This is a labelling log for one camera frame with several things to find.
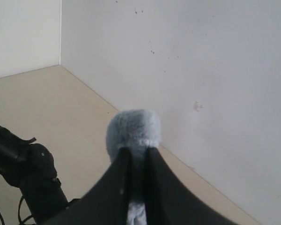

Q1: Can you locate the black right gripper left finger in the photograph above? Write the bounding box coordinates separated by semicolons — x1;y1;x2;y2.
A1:
52;148;131;225

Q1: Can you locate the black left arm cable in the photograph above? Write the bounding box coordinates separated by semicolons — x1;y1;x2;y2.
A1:
0;195;36;225

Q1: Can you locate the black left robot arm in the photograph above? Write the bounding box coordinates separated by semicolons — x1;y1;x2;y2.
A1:
0;125;78;224

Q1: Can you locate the light blue terry towel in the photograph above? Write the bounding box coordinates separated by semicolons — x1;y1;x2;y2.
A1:
105;109;161;225

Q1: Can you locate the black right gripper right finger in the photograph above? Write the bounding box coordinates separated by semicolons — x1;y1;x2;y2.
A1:
144;146;262;225

